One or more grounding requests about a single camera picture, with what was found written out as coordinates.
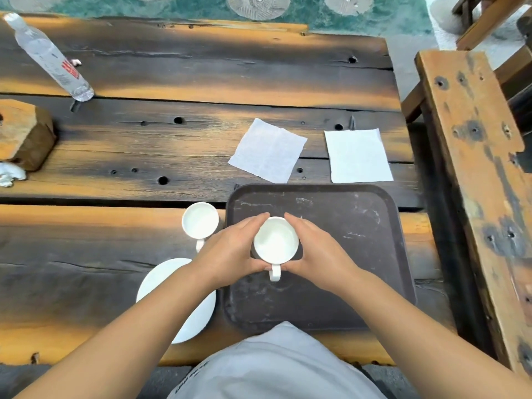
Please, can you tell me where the round grey patterned stone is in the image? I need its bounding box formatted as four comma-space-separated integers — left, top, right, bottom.
227, 0, 291, 21
324, 0, 374, 16

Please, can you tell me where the wooden block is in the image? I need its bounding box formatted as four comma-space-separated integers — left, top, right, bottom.
0, 99, 57, 172

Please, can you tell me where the dark brown plastic tray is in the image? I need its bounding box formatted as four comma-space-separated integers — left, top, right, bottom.
221, 183, 417, 334

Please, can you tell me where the white round plate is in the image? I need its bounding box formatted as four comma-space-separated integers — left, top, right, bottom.
136, 257, 217, 344

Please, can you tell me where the white paper napkin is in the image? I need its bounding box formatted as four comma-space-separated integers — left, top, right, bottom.
228, 118, 308, 184
324, 128, 394, 184

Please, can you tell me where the clear plastic water bottle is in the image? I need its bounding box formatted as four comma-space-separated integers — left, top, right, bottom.
3, 12, 95, 103

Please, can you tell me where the weathered wooden bench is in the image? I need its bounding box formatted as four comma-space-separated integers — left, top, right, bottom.
415, 50, 532, 378

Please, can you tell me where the person's right forearm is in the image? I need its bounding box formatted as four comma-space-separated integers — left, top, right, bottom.
332, 268, 532, 399

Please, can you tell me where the person's left hand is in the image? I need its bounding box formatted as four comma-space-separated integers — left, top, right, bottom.
191, 212, 273, 290

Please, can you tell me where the wooden chair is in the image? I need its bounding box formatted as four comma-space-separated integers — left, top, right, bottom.
401, 0, 532, 124

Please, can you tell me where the crumpled white tissue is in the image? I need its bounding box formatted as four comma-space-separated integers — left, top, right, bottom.
0, 162, 27, 188

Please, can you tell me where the person's grey shirt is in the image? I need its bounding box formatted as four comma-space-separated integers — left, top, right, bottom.
166, 321, 389, 399

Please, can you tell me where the person's left forearm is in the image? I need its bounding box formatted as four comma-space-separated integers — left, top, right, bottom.
12, 262, 221, 399

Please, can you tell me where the white ceramic mug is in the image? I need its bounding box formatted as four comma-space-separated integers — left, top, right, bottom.
181, 202, 220, 254
252, 216, 301, 283

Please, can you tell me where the grey rounded stone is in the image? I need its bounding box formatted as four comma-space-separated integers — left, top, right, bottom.
429, 0, 468, 35

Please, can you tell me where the person's right hand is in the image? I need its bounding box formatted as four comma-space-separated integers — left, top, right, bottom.
279, 212, 361, 296

